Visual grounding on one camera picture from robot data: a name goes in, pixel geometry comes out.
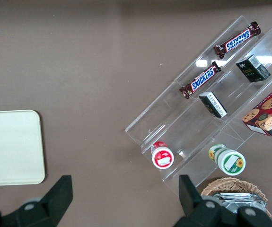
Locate cream rectangular plastic tray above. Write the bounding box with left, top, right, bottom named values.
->
left=0, top=109, right=46, bottom=187

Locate clear acrylic stepped display stand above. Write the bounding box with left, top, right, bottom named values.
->
left=124, top=15, right=272, bottom=197

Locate small black carton box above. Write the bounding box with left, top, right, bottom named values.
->
left=235, top=54, right=272, bottom=83
left=198, top=91, right=228, bottom=119

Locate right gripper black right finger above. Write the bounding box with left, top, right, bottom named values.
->
left=175, top=175, right=223, bottom=227

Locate green sunflower lidded jar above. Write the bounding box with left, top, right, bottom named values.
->
left=208, top=143, right=246, bottom=176

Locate silver foil container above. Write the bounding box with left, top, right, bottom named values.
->
left=211, top=192, right=268, bottom=215

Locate red tartan cookie box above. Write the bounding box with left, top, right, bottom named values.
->
left=241, top=79, right=272, bottom=137

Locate Snickers chocolate bar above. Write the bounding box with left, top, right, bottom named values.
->
left=179, top=61, right=222, bottom=100
left=213, top=21, right=262, bottom=60

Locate red white lidded jar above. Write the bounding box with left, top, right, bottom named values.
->
left=149, top=141, right=175, bottom=169

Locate light wicker basket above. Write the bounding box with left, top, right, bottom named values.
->
left=201, top=177, right=272, bottom=218

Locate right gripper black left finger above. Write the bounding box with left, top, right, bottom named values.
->
left=17, top=175, right=74, bottom=227

